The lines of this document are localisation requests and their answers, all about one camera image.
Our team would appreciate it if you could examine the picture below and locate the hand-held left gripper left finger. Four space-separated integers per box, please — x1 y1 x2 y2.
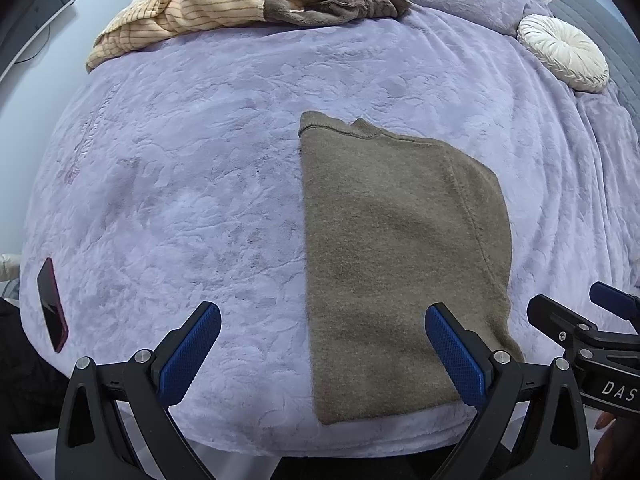
55 301 222 480

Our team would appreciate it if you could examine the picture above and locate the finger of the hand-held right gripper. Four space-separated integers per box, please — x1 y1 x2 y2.
589 281 640 321
526 294 601 356

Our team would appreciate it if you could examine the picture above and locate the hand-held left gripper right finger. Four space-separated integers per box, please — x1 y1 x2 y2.
425 303 592 480

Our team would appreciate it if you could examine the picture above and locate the olive brown knit sweater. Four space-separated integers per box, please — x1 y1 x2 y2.
299 110 525 426

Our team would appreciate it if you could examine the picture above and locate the person's right hand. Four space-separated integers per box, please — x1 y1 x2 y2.
590 407 640 480

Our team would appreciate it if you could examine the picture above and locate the dark red smartphone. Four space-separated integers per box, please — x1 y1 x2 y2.
36 257 69 352

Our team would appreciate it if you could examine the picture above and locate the lavender embossed blanket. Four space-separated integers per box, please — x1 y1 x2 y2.
20 0 640 461

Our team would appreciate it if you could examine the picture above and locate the white cloth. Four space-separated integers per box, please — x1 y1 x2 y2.
0 252 22 301

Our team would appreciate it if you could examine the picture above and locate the white round pleated cushion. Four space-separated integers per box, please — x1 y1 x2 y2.
516 14 610 93

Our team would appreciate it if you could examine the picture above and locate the grey quilted headboard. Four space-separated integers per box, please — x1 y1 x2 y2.
547 0 640 136

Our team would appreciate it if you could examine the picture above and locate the cream striped garment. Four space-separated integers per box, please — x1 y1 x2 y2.
86 0 313 73

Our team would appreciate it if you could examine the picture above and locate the grey flat monitor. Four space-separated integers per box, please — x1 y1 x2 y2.
0 0 78 63

